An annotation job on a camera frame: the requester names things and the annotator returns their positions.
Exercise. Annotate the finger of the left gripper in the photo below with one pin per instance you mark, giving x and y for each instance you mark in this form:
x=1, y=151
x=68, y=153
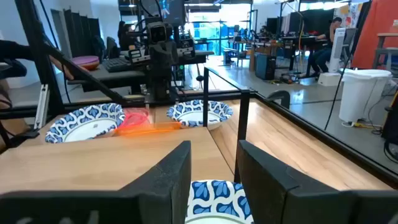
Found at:
x=171, y=82
x=156, y=82

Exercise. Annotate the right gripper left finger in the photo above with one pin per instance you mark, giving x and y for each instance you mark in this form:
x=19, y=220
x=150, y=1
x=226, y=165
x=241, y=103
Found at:
x=161, y=193

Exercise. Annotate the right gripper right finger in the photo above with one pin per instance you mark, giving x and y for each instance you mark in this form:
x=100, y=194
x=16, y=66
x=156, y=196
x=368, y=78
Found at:
x=270, y=193

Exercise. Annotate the blue patterned paper plate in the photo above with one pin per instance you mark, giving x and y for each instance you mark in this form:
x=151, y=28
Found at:
x=192, y=118
x=84, y=127
x=214, y=199

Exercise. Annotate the red translucent plastic plate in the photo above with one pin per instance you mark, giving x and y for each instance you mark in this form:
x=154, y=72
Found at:
x=133, y=119

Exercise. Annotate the orange translucent plastic plate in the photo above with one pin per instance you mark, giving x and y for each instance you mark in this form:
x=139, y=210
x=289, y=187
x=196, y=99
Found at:
x=146, y=130

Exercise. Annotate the person's forearm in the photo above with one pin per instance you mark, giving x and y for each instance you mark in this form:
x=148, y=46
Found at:
x=15, y=49

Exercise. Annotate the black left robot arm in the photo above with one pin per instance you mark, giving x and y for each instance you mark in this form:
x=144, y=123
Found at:
x=178, y=18

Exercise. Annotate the person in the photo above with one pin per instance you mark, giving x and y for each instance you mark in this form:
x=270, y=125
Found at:
x=124, y=35
x=326, y=40

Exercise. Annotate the black keyboard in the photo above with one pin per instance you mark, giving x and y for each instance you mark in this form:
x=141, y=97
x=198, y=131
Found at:
x=116, y=65

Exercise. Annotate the dark grey desk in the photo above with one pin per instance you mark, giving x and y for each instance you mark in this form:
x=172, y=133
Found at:
x=109, y=76

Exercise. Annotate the black office chair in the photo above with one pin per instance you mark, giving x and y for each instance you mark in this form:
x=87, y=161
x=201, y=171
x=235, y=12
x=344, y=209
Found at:
x=112, y=48

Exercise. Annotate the orange bowl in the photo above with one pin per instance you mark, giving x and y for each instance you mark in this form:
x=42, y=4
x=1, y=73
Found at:
x=90, y=66

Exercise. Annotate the purple plate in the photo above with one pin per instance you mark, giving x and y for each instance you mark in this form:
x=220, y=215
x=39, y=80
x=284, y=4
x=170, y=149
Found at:
x=85, y=59

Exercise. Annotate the black partition panels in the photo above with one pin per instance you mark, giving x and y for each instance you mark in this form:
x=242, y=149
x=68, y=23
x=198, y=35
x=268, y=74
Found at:
x=81, y=34

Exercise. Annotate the dark blue cabinet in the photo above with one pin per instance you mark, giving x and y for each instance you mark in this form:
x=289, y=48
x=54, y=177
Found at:
x=264, y=67

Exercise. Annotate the person's hand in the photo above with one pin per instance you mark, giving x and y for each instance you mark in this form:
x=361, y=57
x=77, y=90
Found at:
x=62, y=67

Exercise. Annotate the white box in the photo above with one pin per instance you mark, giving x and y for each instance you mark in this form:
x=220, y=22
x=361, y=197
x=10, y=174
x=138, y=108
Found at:
x=329, y=79

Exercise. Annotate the black workbench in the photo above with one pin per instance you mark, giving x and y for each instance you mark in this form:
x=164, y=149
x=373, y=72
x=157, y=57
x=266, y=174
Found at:
x=295, y=38

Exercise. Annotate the white trash can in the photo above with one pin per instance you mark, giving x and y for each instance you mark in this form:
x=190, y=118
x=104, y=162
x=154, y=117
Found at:
x=360, y=96

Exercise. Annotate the black equipment box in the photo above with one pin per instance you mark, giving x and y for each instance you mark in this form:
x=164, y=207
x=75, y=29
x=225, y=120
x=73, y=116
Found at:
x=391, y=124

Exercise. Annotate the white tower fan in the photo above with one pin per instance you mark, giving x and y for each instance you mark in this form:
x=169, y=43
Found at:
x=337, y=49

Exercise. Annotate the wooden side table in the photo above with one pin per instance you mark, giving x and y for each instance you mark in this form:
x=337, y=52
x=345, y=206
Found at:
x=387, y=35

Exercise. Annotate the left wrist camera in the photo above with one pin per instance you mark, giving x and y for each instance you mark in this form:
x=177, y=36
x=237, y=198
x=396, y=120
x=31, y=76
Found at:
x=158, y=32

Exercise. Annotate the wooden shelf black metal frame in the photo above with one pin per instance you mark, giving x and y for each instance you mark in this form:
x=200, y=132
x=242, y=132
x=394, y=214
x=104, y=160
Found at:
x=109, y=158

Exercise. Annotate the black frame clamp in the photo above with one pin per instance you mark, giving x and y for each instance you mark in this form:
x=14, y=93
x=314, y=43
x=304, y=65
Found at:
x=278, y=96

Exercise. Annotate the silver aluminium bracket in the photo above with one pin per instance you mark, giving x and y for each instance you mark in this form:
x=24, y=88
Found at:
x=42, y=107

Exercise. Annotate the black metal table frame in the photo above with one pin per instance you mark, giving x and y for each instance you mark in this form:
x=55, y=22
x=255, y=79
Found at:
x=37, y=46

